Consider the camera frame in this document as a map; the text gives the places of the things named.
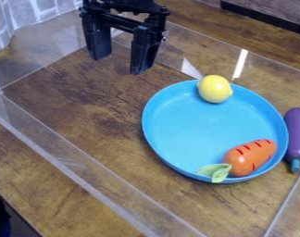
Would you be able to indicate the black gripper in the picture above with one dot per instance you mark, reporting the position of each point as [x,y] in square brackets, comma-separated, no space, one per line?
[103,14]

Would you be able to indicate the orange toy carrot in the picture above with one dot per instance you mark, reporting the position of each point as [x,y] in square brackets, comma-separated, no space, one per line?
[242,160]

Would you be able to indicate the blue round tray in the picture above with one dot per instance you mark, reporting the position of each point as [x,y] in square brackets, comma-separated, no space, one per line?
[190,132]

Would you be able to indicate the white patterned curtain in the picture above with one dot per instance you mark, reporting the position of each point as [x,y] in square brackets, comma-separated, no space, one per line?
[20,13]

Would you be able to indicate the yellow toy lemon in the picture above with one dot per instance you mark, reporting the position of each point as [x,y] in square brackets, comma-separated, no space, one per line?
[214,89]

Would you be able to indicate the purple toy eggplant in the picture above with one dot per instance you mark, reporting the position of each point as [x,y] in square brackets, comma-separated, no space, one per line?
[291,120]

